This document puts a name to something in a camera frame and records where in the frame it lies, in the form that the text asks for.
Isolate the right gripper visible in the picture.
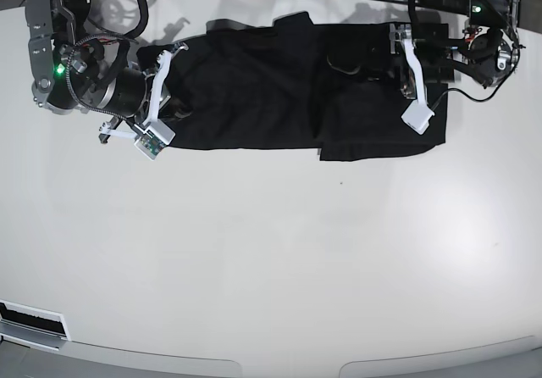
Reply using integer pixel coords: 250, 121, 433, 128
98, 70, 193, 145

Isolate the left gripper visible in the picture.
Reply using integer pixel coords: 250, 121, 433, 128
325, 24, 423, 98

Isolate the black t-shirt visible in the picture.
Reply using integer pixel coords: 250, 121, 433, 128
135, 9, 450, 163

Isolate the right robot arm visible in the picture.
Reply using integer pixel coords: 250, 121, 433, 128
25, 0, 188, 158

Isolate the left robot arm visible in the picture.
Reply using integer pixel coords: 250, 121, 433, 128
326, 0, 522, 101

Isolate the black corrugated cable hose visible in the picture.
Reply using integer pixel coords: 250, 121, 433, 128
113, 0, 149, 42

